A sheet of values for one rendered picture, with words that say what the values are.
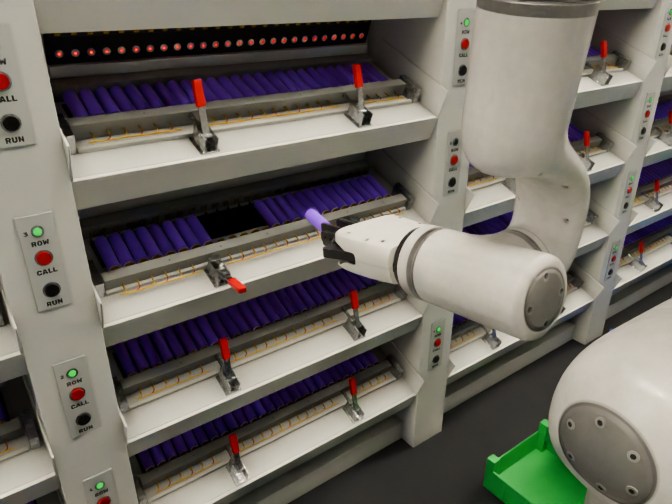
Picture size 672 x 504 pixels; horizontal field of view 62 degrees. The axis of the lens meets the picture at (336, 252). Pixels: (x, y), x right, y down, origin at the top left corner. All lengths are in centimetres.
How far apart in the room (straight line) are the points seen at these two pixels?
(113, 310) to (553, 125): 60
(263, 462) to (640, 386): 85
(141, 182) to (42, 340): 23
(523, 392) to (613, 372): 123
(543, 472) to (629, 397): 104
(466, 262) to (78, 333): 50
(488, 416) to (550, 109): 112
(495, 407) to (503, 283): 103
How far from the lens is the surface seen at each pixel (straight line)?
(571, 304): 172
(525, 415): 154
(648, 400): 38
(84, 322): 80
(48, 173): 72
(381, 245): 63
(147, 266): 85
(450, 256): 57
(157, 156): 77
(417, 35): 105
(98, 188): 75
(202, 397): 97
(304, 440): 116
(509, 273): 53
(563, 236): 61
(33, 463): 94
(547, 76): 46
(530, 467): 141
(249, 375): 100
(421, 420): 136
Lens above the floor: 97
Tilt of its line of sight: 25 degrees down
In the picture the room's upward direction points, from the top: straight up
